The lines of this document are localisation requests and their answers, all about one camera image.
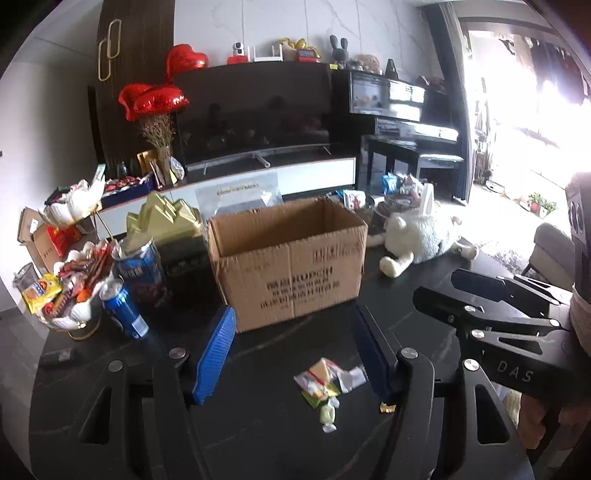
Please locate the red box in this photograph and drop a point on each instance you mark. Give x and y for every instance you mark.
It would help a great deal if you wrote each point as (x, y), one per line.
(62, 240)

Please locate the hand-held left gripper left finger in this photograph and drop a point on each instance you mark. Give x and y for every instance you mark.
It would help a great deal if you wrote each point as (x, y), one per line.
(214, 355)

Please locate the black piano bench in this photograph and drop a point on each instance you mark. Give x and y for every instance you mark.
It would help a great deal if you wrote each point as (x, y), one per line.
(441, 159)

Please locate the white two-tier shell stand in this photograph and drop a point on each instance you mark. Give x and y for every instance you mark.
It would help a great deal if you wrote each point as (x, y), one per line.
(78, 314)

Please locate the white television cabinet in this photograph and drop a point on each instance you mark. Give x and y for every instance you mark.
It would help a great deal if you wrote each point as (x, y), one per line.
(318, 173)

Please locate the light grey armchair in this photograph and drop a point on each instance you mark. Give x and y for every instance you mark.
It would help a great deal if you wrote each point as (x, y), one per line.
(549, 251)

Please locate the clear yellow candy packet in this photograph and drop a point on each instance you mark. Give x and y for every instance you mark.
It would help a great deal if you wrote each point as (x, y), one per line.
(321, 371)

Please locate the black metronome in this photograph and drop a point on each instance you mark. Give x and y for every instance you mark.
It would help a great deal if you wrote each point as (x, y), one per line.
(390, 69)

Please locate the open cardboard box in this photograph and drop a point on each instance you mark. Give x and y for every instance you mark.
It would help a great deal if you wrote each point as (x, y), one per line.
(37, 249)

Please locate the blue box of snacks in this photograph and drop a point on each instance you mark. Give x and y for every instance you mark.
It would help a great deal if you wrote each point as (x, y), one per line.
(127, 191)

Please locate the black television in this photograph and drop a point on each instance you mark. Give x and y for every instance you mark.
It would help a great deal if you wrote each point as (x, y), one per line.
(254, 115)

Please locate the clear plastic wrapper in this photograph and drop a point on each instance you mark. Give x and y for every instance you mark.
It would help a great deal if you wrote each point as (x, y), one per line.
(351, 377)

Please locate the black remote control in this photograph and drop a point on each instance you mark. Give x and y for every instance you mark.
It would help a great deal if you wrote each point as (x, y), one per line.
(57, 357)

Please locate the red heart balloon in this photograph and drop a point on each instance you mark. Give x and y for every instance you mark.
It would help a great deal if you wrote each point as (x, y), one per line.
(164, 99)
(187, 60)
(131, 101)

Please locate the dried flowers in vase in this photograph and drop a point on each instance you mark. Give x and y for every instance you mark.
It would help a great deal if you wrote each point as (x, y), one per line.
(159, 134)

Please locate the yellow snack packet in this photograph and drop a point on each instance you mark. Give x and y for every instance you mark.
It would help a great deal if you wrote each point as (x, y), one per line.
(41, 293)

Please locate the red white snack packet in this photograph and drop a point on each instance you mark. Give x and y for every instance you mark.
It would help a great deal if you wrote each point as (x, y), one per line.
(355, 200)

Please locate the brown cardboard box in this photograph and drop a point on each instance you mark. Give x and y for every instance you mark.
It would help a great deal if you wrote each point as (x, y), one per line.
(286, 267)

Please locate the small yellow candy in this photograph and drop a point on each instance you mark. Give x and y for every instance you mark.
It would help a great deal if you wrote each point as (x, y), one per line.
(387, 407)

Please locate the gold gift bag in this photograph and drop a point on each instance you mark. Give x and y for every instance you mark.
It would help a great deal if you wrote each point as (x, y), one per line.
(147, 161)

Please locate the pale green candy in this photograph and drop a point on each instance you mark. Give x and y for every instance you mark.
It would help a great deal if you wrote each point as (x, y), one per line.
(328, 414)

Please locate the potted plant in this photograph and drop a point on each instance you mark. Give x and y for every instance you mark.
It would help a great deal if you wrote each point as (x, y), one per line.
(538, 203)

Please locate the black box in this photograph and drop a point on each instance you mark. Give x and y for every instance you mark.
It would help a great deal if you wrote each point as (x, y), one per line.
(189, 265)

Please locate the brown teddy bear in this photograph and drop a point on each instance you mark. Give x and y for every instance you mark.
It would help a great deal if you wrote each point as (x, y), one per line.
(369, 63)

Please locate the black upright piano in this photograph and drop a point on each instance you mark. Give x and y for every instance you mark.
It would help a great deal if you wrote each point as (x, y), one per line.
(397, 115)

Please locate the blue soda can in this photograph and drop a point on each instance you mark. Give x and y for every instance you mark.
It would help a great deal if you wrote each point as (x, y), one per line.
(124, 309)

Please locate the dark curtain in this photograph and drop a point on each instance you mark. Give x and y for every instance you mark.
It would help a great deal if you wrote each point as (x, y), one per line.
(455, 92)

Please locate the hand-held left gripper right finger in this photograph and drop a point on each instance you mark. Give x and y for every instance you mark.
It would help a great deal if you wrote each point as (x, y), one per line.
(371, 355)

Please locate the person's right hand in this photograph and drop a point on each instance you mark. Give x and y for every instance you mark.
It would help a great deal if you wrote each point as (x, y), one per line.
(531, 424)

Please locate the blue snack bag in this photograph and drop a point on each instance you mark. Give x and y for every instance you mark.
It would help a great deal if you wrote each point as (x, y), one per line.
(391, 183)

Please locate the white router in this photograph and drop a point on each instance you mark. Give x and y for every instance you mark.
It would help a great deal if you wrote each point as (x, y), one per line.
(267, 57)

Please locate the small green candy packet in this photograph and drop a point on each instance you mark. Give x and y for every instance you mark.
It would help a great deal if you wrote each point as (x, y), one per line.
(316, 398)

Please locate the red desk clock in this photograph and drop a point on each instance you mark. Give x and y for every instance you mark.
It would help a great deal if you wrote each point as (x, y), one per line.
(308, 54)

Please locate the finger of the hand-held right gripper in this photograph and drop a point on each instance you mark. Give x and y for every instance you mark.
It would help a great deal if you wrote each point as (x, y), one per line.
(498, 286)
(461, 307)

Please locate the white red security camera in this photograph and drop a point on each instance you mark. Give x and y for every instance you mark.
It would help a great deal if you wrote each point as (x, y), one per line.
(238, 53)

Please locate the pile of red snack sticks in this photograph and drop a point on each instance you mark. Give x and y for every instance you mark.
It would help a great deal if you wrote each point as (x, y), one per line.
(90, 270)

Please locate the yellow toy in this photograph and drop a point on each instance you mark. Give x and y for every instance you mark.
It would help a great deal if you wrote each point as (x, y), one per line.
(293, 44)

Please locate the white plush sheep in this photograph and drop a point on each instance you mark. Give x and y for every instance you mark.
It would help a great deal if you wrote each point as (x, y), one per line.
(420, 240)

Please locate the grey rabbit figurine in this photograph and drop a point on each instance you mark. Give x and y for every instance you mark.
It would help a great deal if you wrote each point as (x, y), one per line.
(339, 50)

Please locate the gold wall ornament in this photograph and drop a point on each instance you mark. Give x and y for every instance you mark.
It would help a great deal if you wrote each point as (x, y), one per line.
(109, 48)

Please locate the grey trash bin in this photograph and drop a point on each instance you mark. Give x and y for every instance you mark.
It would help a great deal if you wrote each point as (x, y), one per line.
(27, 277)

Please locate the gold mountain-shaped box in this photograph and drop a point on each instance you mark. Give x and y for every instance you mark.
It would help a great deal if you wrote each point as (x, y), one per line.
(166, 217)

